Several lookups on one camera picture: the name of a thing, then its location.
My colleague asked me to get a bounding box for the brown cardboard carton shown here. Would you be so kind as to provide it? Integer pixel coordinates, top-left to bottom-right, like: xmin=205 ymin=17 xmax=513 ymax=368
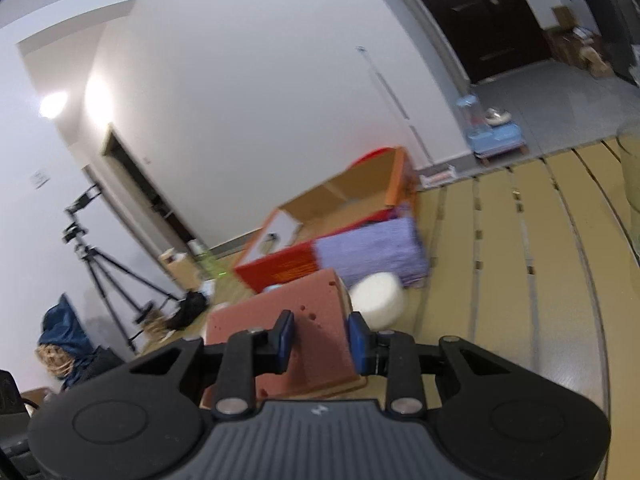
xmin=158 ymin=248 xmax=201 ymax=290

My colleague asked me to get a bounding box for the black camera tripod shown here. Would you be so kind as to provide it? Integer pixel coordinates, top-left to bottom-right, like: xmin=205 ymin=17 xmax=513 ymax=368
xmin=62 ymin=183 xmax=180 ymax=354

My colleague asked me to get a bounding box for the woven rattan ball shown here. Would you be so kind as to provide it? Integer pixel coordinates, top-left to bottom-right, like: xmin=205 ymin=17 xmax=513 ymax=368
xmin=35 ymin=344 xmax=75 ymax=380

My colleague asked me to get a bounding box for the blue cloth bag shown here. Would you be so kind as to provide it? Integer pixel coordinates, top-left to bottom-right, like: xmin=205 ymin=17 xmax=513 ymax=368
xmin=36 ymin=294 xmax=96 ymax=389

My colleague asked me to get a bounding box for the purple cloth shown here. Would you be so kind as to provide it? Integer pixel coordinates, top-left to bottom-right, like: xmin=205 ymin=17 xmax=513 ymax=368
xmin=312 ymin=217 xmax=430 ymax=287

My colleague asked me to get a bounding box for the white round foam roll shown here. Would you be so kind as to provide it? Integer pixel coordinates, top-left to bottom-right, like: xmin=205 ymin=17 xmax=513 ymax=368
xmin=349 ymin=272 xmax=406 ymax=332

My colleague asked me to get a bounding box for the terracotta sponge block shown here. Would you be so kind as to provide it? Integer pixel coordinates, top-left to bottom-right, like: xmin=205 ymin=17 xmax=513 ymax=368
xmin=205 ymin=269 xmax=367 ymax=401

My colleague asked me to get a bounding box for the dark wooden door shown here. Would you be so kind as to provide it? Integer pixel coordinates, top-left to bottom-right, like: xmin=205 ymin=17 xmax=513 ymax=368
xmin=421 ymin=0 xmax=551 ymax=84

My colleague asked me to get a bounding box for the blue pet water feeder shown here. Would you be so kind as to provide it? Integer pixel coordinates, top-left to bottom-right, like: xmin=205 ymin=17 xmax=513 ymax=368
xmin=456 ymin=93 xmax=527 ymax=166

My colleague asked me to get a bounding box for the red cardboard box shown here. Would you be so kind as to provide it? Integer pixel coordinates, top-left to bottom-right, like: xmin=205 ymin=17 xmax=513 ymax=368
xmin=233 ymin=146 xmax=418 ymax=292

